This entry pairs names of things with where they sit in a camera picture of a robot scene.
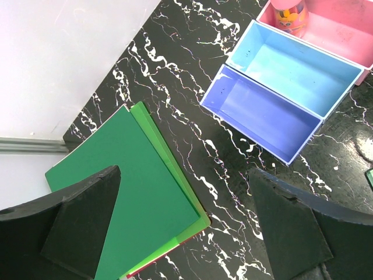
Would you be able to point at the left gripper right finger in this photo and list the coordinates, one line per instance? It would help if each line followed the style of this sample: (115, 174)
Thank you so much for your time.
(307, 237)

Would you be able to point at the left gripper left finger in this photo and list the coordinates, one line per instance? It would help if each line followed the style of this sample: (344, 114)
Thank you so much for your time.
(60, 235)

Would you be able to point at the purple rectangular bin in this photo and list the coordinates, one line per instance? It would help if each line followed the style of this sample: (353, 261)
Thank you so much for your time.
(278, 125)

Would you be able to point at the light blue bin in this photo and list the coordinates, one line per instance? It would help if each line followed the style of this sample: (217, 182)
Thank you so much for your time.
(307, 76)

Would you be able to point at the pink rectangular bin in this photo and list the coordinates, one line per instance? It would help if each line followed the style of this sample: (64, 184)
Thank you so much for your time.
(344, 29)

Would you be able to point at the pink-capped colourful bottle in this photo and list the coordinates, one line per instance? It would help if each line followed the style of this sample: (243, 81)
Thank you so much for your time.
(291, 16)

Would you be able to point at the red folder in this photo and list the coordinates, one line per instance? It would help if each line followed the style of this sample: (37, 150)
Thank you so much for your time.
(163, 256)

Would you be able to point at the dark green binder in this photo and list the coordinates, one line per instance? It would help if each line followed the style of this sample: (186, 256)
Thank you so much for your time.
(150, 210)

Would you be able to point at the light green folder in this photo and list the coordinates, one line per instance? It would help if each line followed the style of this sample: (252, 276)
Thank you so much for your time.
(149, 127)

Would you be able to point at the black marble mat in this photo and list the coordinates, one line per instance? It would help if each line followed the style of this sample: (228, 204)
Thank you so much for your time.
(169, 65)

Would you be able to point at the aluminium rail frame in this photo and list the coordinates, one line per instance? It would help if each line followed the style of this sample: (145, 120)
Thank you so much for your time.
(32, 146)

